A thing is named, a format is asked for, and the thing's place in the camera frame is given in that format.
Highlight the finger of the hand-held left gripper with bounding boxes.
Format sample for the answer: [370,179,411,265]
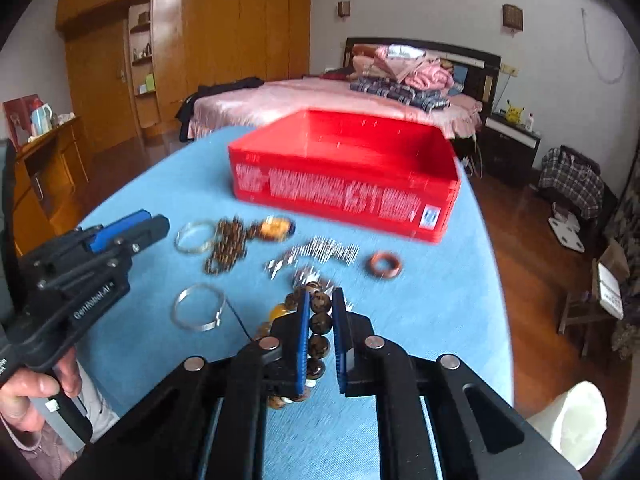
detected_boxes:
[75,210,153,256]
[112,214,171,261]

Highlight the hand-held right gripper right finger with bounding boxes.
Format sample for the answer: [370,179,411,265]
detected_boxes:
[332,287,581,480]

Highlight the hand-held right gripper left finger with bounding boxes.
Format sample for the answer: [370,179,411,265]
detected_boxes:
[65,287,311,480]

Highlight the brown bead bracelet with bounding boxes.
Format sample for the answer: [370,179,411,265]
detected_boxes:
[250,280,337,408]

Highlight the silver bangle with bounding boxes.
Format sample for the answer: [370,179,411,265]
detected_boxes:
[171,283,227,332]
[174,220,219,256]

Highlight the dark bead necklace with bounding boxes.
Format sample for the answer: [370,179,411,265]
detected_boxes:
[202,215,264,276]

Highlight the red-brown ring bracelet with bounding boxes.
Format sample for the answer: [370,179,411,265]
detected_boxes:
[369,251,403,279]

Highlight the silver tassel necklace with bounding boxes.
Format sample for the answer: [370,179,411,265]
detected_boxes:
[264,236,362,311]

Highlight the red tin box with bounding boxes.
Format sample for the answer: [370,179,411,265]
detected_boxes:
[227,108,462,245]

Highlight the person's left forearm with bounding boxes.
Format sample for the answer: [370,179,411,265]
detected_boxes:
[0,415,76,478]

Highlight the person's left hand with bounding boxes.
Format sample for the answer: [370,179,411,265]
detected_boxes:
[0,347,83,433]

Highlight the wooden desk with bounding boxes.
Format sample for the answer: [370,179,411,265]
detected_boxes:
[12,116,92,257]

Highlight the blue table cloth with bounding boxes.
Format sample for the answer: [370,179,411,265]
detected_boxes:
[75,125,516,480]

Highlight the light blue thermos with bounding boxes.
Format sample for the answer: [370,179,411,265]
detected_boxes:
[30,100,54,137]

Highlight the wooden door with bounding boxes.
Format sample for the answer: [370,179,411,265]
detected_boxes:
[65,19,137,157]

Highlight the black garment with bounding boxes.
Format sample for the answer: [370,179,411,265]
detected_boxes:
[174,76,264,144]

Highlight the bed with pink bedspread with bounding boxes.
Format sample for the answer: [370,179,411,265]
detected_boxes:
[192,36,502,142]

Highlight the wooden wardrobe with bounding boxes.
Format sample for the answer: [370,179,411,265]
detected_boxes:
[55,0,312,142]

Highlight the wooden stool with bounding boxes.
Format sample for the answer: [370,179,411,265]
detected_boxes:
[557,257,626,359]

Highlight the white paper roll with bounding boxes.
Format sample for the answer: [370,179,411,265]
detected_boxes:
[529,381,609,472]

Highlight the white bathroom scale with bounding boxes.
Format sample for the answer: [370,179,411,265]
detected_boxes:
[548,212,586,256]

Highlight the folded plaid blankets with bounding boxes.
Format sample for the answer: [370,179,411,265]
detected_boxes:
[349,77,452,112]

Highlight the dark nightstand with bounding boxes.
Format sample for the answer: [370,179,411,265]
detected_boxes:
[479,112,543,189]

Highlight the white printed booklet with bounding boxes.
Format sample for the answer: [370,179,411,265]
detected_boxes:
[592,262,625,321]

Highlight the plaid cloth on chair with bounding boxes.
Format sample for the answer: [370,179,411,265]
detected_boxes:
[537,145,607,219]

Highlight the pile of pink blankets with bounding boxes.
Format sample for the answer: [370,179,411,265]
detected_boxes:
[351,44,456,92]

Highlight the cardboard box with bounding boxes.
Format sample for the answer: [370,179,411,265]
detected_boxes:
[597,239,631,282]

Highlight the red picture frame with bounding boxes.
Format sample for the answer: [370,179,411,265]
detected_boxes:
[2,94,42,152]

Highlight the large wall lamp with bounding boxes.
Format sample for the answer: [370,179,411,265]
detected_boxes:
[502,4,525,31]

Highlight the white wall cable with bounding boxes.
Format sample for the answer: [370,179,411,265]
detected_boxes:
[580,7,629,84]

